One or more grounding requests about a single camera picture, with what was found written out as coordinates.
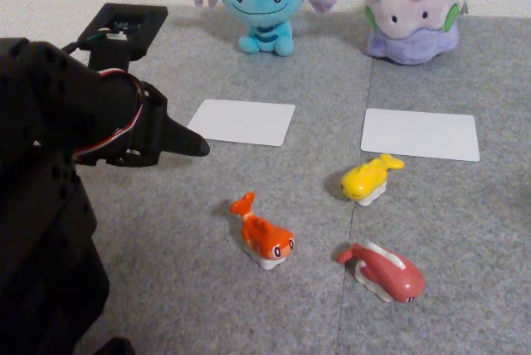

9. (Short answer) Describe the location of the purple Goomy plush toy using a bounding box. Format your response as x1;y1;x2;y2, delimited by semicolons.
358;0;470;66

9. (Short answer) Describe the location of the grey carpet tile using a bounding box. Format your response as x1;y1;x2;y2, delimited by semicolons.
336;10;531;355
72;4;374;355

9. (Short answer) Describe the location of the red tuna sushi toy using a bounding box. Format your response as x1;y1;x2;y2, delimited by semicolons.
335;241;426;304

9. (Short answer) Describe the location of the orange shrimp sushi toy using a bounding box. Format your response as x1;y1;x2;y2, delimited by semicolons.
230;192;296;271

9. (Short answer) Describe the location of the red white black servo wire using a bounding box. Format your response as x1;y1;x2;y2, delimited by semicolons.
76;71;146;161

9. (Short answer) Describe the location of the white rectangular card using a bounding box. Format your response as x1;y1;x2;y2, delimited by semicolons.
186;99;296;148
359;108;481;163

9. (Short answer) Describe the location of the black camera mount box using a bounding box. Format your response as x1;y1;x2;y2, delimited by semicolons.
77;2;169;72

